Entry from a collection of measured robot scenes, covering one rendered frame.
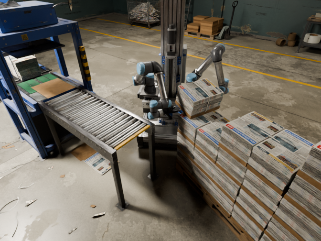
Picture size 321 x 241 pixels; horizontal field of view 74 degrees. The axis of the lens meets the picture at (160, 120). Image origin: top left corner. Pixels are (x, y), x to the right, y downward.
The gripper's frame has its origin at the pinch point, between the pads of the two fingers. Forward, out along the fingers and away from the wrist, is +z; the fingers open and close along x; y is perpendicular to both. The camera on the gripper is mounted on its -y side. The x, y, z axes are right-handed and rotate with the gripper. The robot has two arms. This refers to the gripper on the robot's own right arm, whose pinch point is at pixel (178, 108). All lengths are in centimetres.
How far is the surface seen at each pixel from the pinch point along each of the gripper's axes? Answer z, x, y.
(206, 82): 28.9, -12.1, 23.5
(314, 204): -1, -139, -19
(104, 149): -88, -16, -7
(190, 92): 4.6, -17.4, 21.1
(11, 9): -122, 93, 115
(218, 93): 28.6, -30.5, 15.7
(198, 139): -4.0, -38.5, -19.5
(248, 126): 11, -82, 5
